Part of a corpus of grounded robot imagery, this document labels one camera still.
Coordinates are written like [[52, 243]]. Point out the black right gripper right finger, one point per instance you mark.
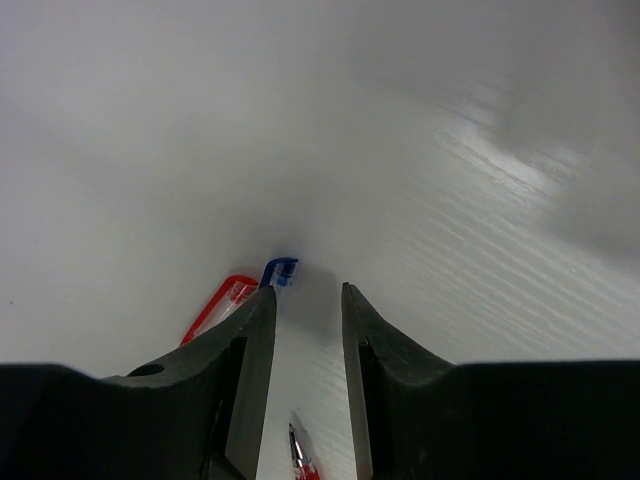
[[415, 415]]

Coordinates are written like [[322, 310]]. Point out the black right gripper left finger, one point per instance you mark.
[[196, 412]]

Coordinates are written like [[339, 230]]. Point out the red pen cap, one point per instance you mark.
[[231, 294]]

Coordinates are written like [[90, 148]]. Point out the red gel pen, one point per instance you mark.
[[303, 466]]

